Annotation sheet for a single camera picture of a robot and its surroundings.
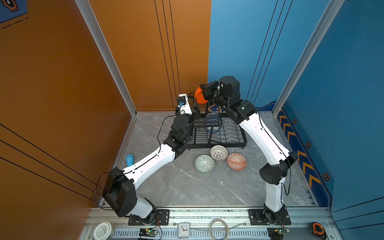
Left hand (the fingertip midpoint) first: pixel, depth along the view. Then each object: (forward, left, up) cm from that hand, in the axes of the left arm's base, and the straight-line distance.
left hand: (190, 98), depth 70 cm
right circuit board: (-47, -44, -40) cm, 76 cm away
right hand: (+3, -3, +6) cm, 7 cm away
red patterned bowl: (-12, -28, -39) cm, 50 cm away
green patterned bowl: (-14, -8, -40) cm, 43 cm away
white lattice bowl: (-7, -18, -38) cm, 43 cm away
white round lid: (-49, +37, -35) cm, 71 cm away
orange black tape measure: (-47, -59, -37) cm, 84 cm away
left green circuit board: (-48, +19, -42) cm, 67 cm away
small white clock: (-47, +2, -39) cm, 61 cm away
